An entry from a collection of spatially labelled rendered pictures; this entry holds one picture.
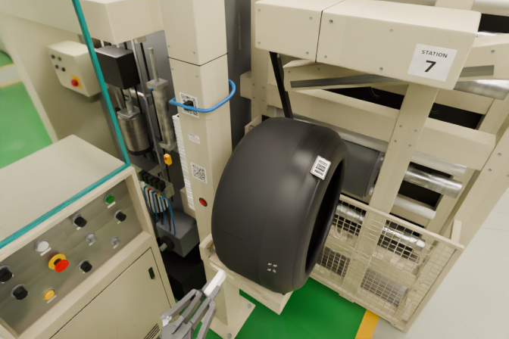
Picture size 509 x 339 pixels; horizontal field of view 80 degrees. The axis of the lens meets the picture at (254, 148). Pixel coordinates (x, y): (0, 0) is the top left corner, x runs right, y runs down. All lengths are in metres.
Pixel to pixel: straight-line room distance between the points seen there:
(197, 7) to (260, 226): 0.60
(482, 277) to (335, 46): 2.20
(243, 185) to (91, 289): 0.76
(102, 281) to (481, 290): 2.33
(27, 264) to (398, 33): 1.25
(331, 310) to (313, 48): 1.71
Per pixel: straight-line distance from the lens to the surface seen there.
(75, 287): 1.39
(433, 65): 0.91
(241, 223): 0.86
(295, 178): 0.81
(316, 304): 2.24
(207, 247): 1.29
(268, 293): 1.26
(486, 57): 1.04
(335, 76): 1.13
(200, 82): 0.93
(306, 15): 0.97
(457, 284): 2.66
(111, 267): 1.38
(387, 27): 0.90
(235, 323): 2.14
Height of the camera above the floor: 1.98
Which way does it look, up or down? 37 degrees down
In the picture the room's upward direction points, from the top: straight up
